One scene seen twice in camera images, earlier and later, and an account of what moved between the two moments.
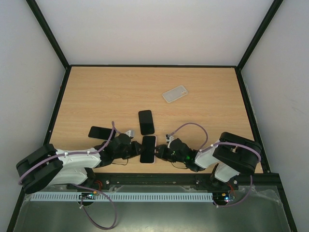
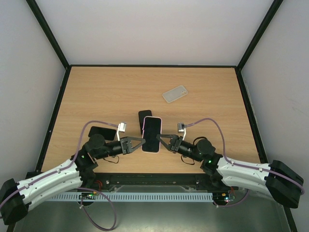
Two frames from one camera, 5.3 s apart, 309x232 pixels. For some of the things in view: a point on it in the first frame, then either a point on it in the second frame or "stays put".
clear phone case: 175,94 stays put
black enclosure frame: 276,177 stays put
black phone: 148,149 → 152,128
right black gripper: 163,150 → 175,143
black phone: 101,133 stays put
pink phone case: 148,148 → 152,127
